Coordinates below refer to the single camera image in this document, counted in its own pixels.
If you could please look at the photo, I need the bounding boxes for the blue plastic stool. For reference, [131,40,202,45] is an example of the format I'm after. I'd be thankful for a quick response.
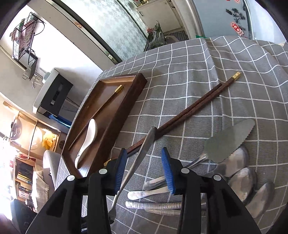
[49,114,72,128]

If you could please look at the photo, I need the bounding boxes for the white kitchen cabinet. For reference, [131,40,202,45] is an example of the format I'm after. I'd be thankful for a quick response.
[136,0,184,34]

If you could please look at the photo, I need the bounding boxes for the silver refrigerator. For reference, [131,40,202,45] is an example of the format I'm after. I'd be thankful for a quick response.
[177,1,253,39]

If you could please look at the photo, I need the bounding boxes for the dark brown wooden tray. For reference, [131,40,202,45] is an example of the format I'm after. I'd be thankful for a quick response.
[62,73,147,178]

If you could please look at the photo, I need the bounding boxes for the steel spoon textured handle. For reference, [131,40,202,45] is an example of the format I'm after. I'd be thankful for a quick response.
[125,167,257,215]

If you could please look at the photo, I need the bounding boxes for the wooden bookshelf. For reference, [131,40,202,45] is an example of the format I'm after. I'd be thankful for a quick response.
[1,101,60,202]

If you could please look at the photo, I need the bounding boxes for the white wash basin black cabinet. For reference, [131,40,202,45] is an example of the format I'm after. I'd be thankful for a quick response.
[32,69,73,116]

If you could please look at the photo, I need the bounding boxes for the grey checked tablecloth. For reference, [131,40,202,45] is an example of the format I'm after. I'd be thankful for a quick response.
[99,36,287,233]

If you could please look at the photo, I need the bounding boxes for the steel spoon smooth handle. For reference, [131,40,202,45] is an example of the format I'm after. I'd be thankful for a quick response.
[127,146,249,200]

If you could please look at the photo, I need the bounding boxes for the bag of vegetables on floor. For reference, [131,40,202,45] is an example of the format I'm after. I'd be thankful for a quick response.
[147,22,166,50]

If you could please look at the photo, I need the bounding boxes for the white ceramic spoon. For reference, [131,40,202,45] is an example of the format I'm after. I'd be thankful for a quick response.
[74,119,98,169]

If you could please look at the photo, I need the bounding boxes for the black wire wall shelf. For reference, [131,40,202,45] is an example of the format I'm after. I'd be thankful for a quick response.
[10,12,45,68]

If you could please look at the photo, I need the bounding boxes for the frosted sliding glass door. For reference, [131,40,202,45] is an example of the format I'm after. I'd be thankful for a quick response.
[48,1,148,64]

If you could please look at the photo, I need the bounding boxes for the steel fork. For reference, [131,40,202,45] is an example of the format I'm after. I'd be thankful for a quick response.
[108,127,157,224]

